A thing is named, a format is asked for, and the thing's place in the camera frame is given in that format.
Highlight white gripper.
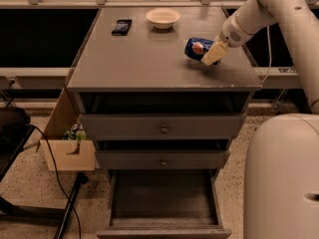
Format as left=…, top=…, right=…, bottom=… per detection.
left=200, top=15, right=252, bottom=66

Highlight blue pepsi can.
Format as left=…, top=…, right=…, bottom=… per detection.
left=184, top=38, right=213, bottom=62

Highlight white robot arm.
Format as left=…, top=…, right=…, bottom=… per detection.
left=202, top=0, right=319, bottom=239

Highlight grey drawer cabinet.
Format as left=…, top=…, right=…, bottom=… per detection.
left=66, top=6, right=263, bottom=171

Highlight grey top drawer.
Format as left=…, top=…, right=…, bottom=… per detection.
left=80, top=114, right=245, bottom=140

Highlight grey drawer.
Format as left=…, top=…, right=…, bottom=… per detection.
left=96, top=150, right=230, bottom=169
left=97, top=169, right=231, bottom=239
left=80, top=114, right=245, bottom=140

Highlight grey middle drawer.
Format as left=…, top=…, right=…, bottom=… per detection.
left=96, top=150, right=230, bottom=169

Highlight grey bottom drawer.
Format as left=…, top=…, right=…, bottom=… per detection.
left=97, top=169, right=231, bottom=239

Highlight white bowl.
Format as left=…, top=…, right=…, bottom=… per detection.
left=146, top=8, right=180, bottom=30

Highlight dark blue snack packet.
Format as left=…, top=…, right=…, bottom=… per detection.
left=112, top=19, right=132, bottom=36

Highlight green snack bags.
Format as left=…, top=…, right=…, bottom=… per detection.
left=63, top=123, right=87, bottom=140

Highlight wooden box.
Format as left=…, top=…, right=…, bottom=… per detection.
left=40, top=90, right=96, bottom=171

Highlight white cable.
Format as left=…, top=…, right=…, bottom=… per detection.
left=260, top=25, right=273, bottom=85

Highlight black stand frame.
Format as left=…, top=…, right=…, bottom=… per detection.
left=0, top=124, right=90, bottom=239

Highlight black cable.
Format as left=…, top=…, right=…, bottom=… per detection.
left=29, top=123, right=83, bottom=239

